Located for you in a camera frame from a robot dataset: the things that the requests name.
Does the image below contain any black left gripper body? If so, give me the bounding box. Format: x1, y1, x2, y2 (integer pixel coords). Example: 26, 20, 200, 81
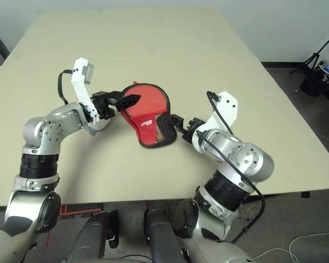
91, 91, 117, 120

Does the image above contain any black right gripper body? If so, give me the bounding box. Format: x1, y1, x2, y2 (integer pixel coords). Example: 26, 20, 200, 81
181, 117, 205, 144

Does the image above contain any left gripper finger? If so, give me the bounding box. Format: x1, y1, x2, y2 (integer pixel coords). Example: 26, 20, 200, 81
117, 94, 141, 113
107, 90, 126, 104

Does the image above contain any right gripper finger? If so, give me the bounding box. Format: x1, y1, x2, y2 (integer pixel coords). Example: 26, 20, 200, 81
169, 114, 185, 133

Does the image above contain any white plush zipper charm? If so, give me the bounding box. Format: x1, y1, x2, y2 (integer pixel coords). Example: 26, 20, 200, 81
87, 118, 112, 135

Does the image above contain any red black paddle case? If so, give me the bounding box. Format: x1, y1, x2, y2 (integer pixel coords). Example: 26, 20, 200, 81
120, 81, 178, 149

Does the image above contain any grey right robot leg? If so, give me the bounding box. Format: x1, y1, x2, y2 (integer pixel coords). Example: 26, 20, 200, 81
144, 209, 187, 263

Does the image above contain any grey robot leg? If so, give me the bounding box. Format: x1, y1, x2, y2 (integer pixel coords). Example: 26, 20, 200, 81
144, 209, 187, 263
67, 210, 120, 263

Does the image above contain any black trash bin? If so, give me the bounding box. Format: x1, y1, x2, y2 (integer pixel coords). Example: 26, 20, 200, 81
300, 61, 329, 96

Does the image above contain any grey left robot leg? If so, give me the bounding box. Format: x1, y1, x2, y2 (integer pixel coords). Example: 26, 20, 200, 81
67, 210, 120, 263

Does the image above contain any black tripod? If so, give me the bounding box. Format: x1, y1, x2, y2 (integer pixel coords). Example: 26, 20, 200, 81
289, 32, 329, 76

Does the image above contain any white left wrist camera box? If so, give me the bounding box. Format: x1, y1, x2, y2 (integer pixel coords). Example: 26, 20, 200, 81
71, 57, 101, 124

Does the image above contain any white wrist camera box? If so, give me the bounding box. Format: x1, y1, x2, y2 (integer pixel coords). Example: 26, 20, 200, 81
71, 57, 101, 124
191, 90, 239, 153

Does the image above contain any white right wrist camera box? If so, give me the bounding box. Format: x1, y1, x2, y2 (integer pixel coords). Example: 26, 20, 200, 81
191, 90, 239, 153

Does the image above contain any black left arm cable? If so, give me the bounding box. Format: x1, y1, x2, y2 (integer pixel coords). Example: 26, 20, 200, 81
57, 70, 73, 106

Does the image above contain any white floor cable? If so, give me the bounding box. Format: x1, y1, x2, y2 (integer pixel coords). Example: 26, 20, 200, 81
252, 230, 329, 263

